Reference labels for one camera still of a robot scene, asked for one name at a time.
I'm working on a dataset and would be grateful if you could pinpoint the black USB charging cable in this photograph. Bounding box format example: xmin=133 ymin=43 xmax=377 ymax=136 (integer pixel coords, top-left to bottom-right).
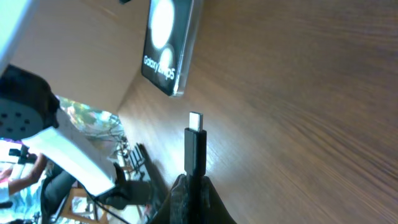
xmin=183 ymin=111 xmax=208 ymax=180

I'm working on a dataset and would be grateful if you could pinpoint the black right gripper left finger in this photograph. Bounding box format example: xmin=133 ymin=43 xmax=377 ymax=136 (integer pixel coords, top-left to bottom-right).
xmin=152 ymin=174 xmax=188 ymax=224

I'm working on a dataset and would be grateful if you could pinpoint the person in background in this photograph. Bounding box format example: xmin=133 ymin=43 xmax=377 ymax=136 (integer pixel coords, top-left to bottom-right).
xmin=1 ymin=154 xmax=47 ymax=203

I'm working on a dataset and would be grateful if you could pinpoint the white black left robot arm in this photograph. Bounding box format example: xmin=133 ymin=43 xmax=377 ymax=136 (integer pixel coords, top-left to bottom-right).
xmin=1 ymin=1 xmax=132 ymax=203

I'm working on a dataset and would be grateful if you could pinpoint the wooden background furniture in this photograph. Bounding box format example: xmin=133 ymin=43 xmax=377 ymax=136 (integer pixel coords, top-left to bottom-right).
xmin=57 ymin=187 xmax=109 ymax=224

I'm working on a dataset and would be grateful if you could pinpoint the black Samsung Galaxy smartphone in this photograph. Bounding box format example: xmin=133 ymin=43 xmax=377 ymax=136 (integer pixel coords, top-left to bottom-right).
xmin=141 ymin=0 xmax=204 ymax=97

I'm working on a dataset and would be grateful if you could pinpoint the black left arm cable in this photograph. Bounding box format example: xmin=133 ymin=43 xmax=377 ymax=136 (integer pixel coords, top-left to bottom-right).
xmin=83 ymin=186 xmax=131 ymax=224

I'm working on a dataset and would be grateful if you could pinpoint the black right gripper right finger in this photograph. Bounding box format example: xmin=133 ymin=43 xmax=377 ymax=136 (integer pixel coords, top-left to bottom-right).
xmin=200 ymin=176 xmax=236 ymax=224

